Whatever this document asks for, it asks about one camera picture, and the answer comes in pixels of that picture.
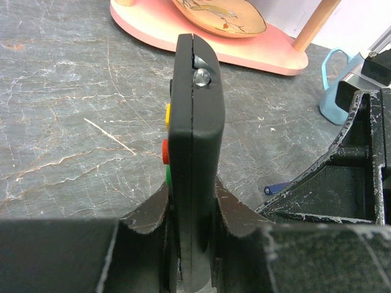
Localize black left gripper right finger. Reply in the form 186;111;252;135
211;181;390;292

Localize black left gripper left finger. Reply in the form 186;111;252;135
1;184;177;292

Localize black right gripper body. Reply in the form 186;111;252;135
256;88;390;225

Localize black remote control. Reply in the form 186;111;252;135
168;34;225;292

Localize blue purple battery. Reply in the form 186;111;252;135
264;182;289;195

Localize light blue mug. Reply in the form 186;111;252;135
319;48;364;125

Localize beige bird-painted bowl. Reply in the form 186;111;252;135
173;0;267;38

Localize pink three-tier shelf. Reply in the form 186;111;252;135
110;1;339;76

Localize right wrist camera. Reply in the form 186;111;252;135
334;50;391;114

